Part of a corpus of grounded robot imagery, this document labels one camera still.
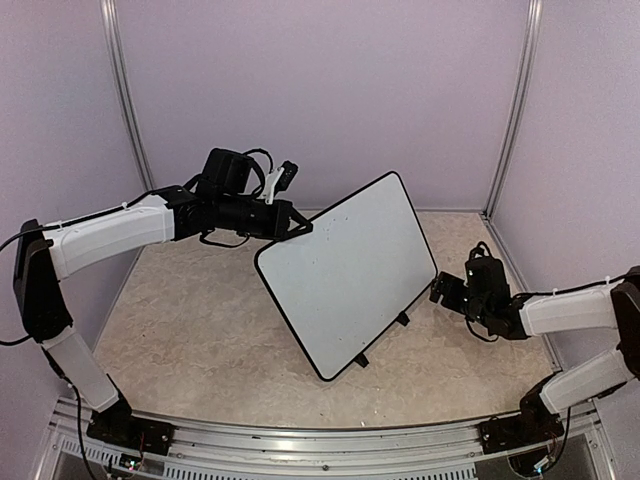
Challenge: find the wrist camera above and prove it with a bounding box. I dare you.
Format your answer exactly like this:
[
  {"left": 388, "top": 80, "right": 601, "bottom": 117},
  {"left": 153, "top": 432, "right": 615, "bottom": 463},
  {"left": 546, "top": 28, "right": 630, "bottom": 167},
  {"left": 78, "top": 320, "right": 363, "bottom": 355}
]
[
  {"left": 259, "top": 160, "right": 299, "bottom": 205},
  {"left": 465, "top": 241, "right": 497, "bottom": 269}
]

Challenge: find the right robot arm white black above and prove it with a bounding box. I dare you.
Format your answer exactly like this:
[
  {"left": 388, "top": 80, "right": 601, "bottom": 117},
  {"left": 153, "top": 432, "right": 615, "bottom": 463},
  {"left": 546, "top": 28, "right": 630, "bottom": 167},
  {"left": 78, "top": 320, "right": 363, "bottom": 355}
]
[{"left": 429, "top": 256, "right": 639, "bottom": 444}]

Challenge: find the right aluminium frame post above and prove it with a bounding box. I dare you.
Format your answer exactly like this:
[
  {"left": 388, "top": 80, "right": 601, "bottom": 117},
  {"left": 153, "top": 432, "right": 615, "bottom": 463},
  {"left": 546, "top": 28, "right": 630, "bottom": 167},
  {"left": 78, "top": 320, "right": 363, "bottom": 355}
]
[{"left": 483, "top": 0, "right": 543, "bottom": 223}]

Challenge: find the aluminium frame post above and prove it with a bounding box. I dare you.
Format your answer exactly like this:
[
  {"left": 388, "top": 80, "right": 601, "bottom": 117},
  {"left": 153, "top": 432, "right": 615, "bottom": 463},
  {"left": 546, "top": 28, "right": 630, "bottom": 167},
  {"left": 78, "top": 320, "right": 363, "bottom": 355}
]
[
  {"left": 99, "top": 0, "right": 155, "bottom": 190},
  {"left": 483, "top": 0, "right": 543, "bottom": 223}
]

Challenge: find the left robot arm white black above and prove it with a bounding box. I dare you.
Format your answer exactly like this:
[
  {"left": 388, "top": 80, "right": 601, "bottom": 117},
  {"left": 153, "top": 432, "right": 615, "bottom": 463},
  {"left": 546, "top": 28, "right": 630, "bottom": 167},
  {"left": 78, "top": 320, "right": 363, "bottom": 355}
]
[{"left": 1, "top": 148, "right": 313, "bottom": 445}]

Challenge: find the left aluminium frame post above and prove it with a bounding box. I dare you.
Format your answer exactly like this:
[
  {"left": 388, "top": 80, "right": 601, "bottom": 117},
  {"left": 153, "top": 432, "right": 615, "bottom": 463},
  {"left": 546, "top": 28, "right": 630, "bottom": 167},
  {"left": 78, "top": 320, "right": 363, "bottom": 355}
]
[{"left": 99, "top": 0, "right": 155, "bottom": 190}]

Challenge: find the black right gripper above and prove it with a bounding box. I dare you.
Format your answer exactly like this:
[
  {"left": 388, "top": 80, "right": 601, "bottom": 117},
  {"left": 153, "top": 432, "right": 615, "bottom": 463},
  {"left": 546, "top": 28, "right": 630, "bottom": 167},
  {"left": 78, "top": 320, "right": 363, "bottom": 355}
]
[{"left": 430, "top": 271, "right": 491, "bottom": 327}]

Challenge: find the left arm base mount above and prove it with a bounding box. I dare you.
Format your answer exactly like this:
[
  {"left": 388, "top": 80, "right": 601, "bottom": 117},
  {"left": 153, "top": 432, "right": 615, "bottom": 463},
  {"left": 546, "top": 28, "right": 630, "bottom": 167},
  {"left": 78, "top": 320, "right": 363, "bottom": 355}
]
[{"left": 87, "top": 396, "right": 175, "bottom": 456}]

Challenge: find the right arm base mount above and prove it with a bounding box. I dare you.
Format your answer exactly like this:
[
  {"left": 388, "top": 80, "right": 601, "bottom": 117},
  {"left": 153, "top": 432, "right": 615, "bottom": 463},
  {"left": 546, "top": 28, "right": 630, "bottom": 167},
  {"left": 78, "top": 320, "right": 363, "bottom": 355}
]
[{"left": 478, "top": 383, "right": 565, "bottom": 454}]

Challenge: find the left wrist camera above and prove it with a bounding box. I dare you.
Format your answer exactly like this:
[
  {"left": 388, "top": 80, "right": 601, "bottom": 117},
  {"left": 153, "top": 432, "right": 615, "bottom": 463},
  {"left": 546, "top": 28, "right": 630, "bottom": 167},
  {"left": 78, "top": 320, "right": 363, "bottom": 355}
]
[{"left": 259, "top": 160, "right": 299, "bottom": 205}]

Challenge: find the white whiteboard black frame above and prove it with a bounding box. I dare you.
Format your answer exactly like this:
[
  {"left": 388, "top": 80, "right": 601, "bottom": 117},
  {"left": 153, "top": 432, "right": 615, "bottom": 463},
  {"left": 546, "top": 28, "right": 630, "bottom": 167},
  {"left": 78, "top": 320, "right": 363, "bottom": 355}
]
[{"left": 254, "top": 171, "right": 438, "bottom": 382}]

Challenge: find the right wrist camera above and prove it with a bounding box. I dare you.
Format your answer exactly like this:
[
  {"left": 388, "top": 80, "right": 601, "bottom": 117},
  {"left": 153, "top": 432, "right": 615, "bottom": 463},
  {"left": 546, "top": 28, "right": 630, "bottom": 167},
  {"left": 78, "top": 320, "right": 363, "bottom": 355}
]
[{"left": 465, "top": 241, "right": 497, "bottom": 269}]

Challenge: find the aluminium front rail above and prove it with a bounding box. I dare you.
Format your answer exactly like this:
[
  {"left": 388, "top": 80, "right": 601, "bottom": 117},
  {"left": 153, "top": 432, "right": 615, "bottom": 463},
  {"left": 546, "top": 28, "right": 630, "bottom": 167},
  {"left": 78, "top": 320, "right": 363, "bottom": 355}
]
[{"left": 32, "top": 399, "right": 616, "bottom": 479}]

